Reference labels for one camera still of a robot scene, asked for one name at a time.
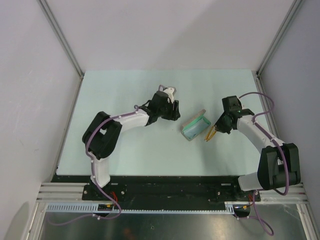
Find blue cleaning cloth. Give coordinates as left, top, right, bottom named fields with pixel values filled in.
left=182, top=119, right=209, bottom=140

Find grey slotted cable duct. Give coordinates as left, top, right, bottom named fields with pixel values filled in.
left=46, top=202, right=250, bottom=215

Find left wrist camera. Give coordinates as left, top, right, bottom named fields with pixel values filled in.
left=159, top=85, right=177, bottom=103

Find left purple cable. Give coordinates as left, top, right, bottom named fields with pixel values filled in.
left=47, top=84, right=171, bottom=227

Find grey glasses case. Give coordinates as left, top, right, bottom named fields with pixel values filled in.
left=181, top=109, right=211, bottom=141

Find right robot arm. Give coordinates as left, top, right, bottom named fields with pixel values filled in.
left=214, top=95, right=301, bottom=201

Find aluminium frame post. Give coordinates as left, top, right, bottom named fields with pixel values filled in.
left=36, top=0, right=84, bottom=80
left=255, top=0, right=305, bottom=77

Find right aluminium frame post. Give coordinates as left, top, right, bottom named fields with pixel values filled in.
left=255, top=0, right=305, bottom=77

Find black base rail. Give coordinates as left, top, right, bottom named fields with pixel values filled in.
left=51, top=174, right=254, bottom=210

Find left aluminium frame post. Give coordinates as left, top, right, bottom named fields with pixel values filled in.
left=36, top=0, right=84, bottom=80

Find orange sunglasses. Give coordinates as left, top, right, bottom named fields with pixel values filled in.
left=204, top=125, right=217, bottom=142

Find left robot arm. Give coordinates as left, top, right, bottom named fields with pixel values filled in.
left=82, top=85, right=181, bottom=200

